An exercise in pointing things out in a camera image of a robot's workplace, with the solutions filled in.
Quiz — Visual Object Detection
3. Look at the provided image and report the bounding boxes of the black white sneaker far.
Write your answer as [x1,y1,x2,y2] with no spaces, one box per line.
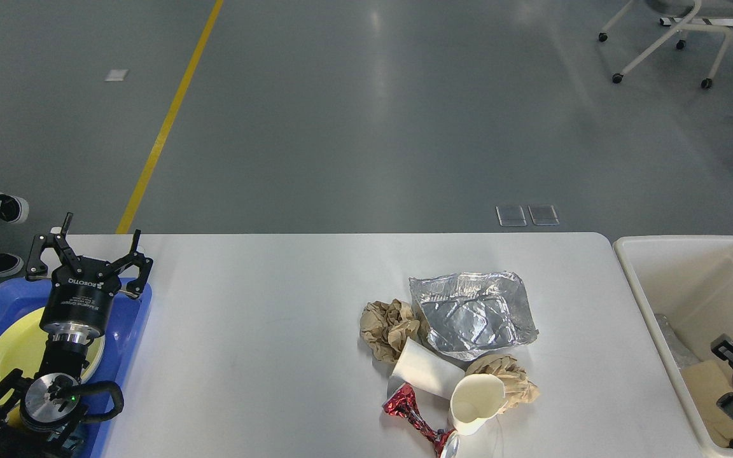
[0,192,29,224]

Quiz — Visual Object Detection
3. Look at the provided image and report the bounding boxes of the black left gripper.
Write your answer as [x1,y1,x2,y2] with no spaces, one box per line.
[25,212,154,341]

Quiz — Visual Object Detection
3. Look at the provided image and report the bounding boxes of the red foil wrapper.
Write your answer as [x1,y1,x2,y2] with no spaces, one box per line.
[382,382,459,457]

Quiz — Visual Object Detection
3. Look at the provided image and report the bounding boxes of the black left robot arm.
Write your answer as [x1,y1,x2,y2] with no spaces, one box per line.
[0,212,153,457]

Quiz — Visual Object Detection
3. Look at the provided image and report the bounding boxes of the yellow plastic plate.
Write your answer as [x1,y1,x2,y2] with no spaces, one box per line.
[0,308,122,437]

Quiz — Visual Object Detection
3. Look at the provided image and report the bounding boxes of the white rolling chair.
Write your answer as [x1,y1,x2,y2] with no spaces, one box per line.
[611,1,733,90]

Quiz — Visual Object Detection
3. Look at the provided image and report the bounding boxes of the crushed white paper cup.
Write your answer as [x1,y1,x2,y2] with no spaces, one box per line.
[450,374,507,435]

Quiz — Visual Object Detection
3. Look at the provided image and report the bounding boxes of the blue plastic tray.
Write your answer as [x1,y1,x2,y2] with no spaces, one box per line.
[0,277,153,458]

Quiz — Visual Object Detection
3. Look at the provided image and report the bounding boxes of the crumpled brown paper ball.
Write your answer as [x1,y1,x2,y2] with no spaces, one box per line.
[359,299,422,364]

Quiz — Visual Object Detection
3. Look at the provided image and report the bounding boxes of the white plate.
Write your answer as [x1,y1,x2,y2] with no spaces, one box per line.
[81,337,105,383]

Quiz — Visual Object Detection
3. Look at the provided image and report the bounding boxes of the beige plastic bin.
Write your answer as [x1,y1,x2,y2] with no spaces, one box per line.
[613,235,733,457]

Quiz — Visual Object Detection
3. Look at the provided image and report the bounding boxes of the white paper cup lying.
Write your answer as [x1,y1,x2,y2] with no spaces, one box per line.
[387,339,465,398]

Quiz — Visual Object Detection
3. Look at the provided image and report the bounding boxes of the brown paper bag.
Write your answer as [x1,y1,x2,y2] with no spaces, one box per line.
[681,360,733,448]

